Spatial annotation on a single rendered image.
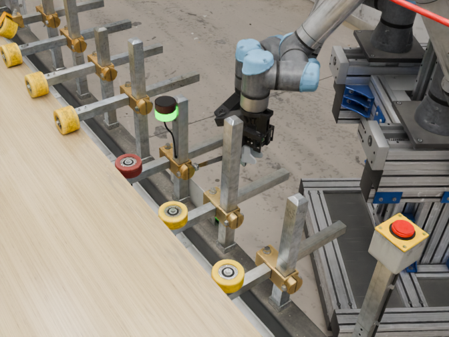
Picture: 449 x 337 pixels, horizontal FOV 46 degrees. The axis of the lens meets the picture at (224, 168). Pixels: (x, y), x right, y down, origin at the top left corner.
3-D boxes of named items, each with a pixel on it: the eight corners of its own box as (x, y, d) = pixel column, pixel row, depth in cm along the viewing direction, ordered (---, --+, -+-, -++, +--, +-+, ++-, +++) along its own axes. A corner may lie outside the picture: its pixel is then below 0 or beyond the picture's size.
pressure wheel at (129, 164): (135, 177, 170) (133, 148, 163) (148, 191, 165) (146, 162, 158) (113, 186, 166) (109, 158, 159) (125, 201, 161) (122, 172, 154)
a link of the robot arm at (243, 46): (268, 43, 162) (248, 51, 158) (265, 75, 169) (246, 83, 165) (250, 34, 166) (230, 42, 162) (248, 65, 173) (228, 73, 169)
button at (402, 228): (399, 222, 100) (401, 215, 99) (417, 235, 98) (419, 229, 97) (385, 231, 98) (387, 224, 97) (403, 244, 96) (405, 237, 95)
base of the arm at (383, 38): (404, 34, 203) (411, 9, 196) (417, 53, 191) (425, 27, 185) (365, 33, 201) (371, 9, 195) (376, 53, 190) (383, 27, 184)
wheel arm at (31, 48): (127, 25, 223) (127, 17, 221) (131, 28, 221) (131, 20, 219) (9, 55, 199) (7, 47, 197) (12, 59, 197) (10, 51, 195)
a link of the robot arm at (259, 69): (277, 63, 129) (242, 61, 129) (272, 101, 136) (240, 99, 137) (276, 47, 135) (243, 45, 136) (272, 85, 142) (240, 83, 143)
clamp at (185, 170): (172, 154, 176) (172, 142, 173) (195, 176, 168) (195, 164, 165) (158, 160, 173) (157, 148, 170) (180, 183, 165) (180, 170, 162)
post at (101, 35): (115, 136, 213) (102, 23, 183) (119, 140, 211) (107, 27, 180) (107, 138, 212) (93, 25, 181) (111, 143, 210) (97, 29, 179)
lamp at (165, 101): (171, 152, 166) (169, 93, 152) (180, 162, 162) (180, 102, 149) (154, 158, 163) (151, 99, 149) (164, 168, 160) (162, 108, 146)
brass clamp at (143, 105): (135, 93, 185) (133, 81, 182) (154, 111, 177) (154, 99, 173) (119, 98, 182) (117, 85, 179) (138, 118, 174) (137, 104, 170)
